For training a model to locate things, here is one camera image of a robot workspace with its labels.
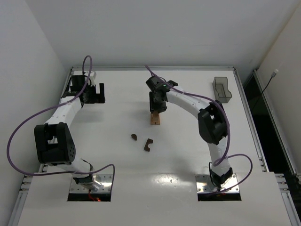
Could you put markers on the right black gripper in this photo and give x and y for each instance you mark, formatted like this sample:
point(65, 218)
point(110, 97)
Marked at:
point(157, 108)

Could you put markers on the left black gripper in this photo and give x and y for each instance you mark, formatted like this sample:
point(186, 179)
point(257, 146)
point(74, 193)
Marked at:
point(94, 93)

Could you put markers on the light wood cube block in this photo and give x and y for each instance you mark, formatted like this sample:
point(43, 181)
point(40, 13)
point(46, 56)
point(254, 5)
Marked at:
point(155, 116)

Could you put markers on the long light wood block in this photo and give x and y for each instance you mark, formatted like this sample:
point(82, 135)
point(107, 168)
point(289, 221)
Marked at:
point(157, 122)
point(152, 121)

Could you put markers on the grey translucent plastic bin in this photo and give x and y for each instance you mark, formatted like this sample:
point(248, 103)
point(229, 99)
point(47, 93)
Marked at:
point(221, 89)

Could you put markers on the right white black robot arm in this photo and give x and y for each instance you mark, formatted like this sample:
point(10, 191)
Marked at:
point(212, 124)

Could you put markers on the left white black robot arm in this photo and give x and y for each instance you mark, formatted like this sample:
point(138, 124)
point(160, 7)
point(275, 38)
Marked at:
point(54, 143)

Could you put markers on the dark wood arch block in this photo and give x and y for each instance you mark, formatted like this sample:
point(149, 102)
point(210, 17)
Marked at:
point(146, 146)

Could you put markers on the dark wood quarter-round block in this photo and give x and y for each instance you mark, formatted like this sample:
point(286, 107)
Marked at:
point(134, 137)

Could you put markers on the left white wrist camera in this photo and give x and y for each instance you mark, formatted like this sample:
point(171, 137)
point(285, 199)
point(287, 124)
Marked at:
point(91, 80)

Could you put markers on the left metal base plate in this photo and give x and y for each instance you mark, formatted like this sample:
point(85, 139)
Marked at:
point(96, 184)

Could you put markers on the aluminium table frame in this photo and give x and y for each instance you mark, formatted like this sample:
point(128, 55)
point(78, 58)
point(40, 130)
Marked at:
point(158, 188)

